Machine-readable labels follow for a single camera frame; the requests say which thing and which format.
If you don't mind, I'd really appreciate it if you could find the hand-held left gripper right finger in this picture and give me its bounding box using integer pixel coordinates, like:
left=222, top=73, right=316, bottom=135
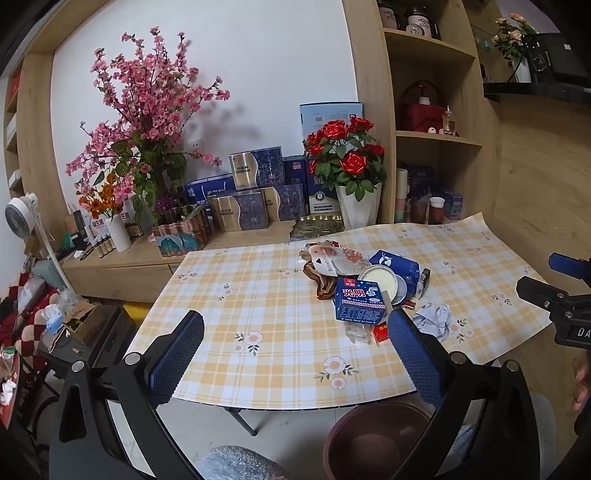
left=387, top=308, right=541, bottom=480

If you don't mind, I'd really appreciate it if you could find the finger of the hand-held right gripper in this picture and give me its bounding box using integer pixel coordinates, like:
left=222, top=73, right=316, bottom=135
left=549, top=251, right=591, bottom=280
left=516, top=275, right=574, bottom=319

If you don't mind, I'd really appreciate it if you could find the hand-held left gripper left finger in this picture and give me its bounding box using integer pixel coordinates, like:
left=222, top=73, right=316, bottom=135
left=48, top=310, right=206, bottom=480

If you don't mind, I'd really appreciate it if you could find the white paper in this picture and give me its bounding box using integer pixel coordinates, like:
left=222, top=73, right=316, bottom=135
left=412, top=302, right=455, bottom=340

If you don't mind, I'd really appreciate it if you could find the blue printed carton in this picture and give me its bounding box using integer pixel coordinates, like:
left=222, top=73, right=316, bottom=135
left=334, top=277, right=387, bottom=326

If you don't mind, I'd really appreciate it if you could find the round white lid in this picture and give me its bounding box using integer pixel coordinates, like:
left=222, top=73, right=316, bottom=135
left=358, top=266, right=408, bottom=305

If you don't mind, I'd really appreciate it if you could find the blue pouch with white logo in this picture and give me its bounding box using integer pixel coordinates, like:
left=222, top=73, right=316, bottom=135
left=369, top=250, right=420, bottom=296

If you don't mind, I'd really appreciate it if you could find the brown plastic bin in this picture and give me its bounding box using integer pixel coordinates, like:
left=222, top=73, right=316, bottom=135
left=322, top=401, right=437, bottom=480

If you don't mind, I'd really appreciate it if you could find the gold brown foil wrapper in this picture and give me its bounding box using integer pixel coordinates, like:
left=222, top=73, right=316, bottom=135
left=302, top=261, right=340, bottom=301

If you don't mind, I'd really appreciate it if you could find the white and red snack wrapper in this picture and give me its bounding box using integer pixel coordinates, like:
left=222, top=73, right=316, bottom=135
left=299, top=241, right=370, bottom=280

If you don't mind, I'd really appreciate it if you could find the person's right hand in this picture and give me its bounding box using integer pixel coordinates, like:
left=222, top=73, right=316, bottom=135
left=571, top=355, right=591, bottom=416

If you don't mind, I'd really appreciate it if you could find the clear plastic wrap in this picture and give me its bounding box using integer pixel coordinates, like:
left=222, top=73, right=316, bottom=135
left=344, top=320, right=375, bottom=344

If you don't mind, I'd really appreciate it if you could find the black side cabinet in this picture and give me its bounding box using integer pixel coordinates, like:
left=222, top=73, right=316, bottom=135
left=37, top=302, right=137, bottom=370

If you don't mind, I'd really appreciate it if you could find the open cardboard box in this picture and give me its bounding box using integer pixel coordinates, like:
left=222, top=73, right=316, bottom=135
left=46, top=300, right=109, bottom=344

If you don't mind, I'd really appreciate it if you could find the low wooden cabinet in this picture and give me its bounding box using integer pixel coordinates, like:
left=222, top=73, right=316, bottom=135
left=62, top=219, right=296, bottom=303

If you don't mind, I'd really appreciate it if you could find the yellow plaid flowered tablecloth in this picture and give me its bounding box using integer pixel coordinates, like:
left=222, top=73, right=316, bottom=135
left=122, top=211, right=555, bottom=409

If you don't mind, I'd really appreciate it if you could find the striped storage basket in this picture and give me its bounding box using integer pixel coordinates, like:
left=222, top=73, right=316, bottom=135
left=150, top=210, right=213, bottom=257

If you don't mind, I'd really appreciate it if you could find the small blue purple box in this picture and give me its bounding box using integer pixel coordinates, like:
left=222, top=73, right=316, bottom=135
left=438, top=188, right=464, bottom=220

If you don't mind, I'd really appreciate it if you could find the person's left leg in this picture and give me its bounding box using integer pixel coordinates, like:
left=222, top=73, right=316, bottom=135
left=198, top=444, right=291, bottom=480

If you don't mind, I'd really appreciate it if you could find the row of small brown bottles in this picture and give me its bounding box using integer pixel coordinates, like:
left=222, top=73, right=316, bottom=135
left=90, top=222, right=139, bottom=259

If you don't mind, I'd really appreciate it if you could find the white ribbed vase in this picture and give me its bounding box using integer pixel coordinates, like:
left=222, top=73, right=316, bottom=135
left=105, top=213, right=132, bottom=252

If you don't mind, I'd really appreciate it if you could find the silver and blue gift box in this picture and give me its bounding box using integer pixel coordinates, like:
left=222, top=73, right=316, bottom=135
left=265, top=184, right=305, bottom=222
left=208, top=190, right=269, bottom=232
left=228, top=147, right=286, bottom=191

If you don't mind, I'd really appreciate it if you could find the red white checked blanket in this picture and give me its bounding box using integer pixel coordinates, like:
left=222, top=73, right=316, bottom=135
left=0, top=272, right=61, bottom=352

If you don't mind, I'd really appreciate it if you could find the white flower pot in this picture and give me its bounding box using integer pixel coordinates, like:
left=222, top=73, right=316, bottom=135
left=335, top=182, right=383, bottom=230

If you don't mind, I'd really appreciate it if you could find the stack of pastel paper cups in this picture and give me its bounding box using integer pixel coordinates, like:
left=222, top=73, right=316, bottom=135
left=394, top=168, right=409, bottom=223

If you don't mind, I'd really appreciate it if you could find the gold foil tray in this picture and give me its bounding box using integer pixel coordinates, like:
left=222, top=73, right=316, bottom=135
left=290, top=213, right=345, bottom=241

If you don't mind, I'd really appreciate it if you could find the dark blue printed box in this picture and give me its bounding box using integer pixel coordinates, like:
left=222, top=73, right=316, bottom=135
left=409, top=166, right=435, bottom=199

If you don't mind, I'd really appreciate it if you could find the brown paper bag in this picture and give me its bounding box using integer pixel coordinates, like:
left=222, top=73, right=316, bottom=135
left=65, top=205, right=86, bottom=241

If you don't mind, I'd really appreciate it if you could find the flat blue carton box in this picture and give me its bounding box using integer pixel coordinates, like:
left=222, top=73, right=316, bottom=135
left=185, top=175, right=236, bottom=204

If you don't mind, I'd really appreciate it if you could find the orange flower bunch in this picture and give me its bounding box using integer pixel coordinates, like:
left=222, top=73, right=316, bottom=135
left=78, top=173, right=123, bottom=220

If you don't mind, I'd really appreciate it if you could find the black shelf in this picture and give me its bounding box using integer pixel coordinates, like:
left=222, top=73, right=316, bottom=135
left=482, top=32, right=591, bottom=104

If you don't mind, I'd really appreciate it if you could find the blue and white box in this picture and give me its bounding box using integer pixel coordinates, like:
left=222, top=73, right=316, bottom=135
left=305, top=171, right=342, bottom=214

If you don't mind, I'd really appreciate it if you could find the white standing fan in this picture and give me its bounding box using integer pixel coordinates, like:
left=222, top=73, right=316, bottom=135
left=4, top=193, right=68, bottom=287

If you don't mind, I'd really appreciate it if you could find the red gift basket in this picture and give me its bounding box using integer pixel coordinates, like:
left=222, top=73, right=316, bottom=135
left=398, top=80, right=446, bottom=131

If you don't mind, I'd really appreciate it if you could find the small dark blue box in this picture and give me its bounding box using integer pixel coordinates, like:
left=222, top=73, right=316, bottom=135
left=283, top=156, right=309, bottom=185

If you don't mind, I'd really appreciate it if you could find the red rose bouquet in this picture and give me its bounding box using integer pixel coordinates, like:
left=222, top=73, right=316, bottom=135
left=302, top=116, right=387, bottom=201

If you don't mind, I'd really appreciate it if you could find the pale pink rose bouquet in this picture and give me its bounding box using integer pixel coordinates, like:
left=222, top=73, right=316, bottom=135
left=493, top=14, right=539, bottom=61

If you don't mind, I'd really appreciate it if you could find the pink blossom bouquet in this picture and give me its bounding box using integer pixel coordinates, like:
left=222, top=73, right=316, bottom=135
left=65, top=27, right=230, bottom=217

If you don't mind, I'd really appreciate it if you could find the large light blue box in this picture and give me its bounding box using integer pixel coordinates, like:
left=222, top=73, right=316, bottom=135
left=299, top=102, right=365, bottom=153

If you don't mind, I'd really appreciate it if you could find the wooden shelf unit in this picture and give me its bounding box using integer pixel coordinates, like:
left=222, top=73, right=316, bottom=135
left=342, top=0, right=504, bottom=227

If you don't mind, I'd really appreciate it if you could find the ceramic jar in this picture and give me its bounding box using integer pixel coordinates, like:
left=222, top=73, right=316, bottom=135
left=406, top=7, right=437, bottom=38
left=378, top=0, right=400, bottom=28

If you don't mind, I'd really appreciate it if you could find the black folding table frame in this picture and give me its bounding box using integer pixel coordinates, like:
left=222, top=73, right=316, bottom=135
left=226, top=406, right=258, bottom=438

